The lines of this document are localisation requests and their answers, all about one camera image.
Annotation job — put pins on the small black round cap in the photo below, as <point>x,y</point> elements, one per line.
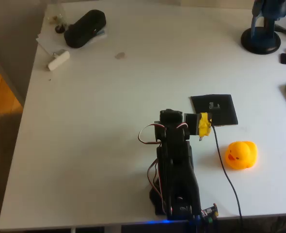
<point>60,29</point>

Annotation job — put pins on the white paper sheets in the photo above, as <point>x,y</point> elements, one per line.
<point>49,41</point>

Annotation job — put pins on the small controller board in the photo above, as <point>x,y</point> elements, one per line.
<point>209,212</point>

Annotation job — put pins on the blue stand with black base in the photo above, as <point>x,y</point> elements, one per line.
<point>260,40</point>

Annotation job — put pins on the white power adapter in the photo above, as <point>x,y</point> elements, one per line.
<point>58,60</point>

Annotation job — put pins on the clear glass bottle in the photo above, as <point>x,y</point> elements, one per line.
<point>57,17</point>

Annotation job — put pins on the black camera with yellow tape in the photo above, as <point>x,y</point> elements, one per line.
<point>204,126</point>

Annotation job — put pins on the blue table clamp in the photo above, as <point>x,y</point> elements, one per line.
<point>195,224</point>

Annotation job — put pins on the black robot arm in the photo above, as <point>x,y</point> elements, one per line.
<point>179,170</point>

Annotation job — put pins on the black square mat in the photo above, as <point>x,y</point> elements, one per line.
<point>224,109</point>

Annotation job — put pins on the black zipped case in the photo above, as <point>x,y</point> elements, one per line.
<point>84,28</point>

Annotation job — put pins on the yellow rubber duck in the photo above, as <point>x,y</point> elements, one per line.
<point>241,155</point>

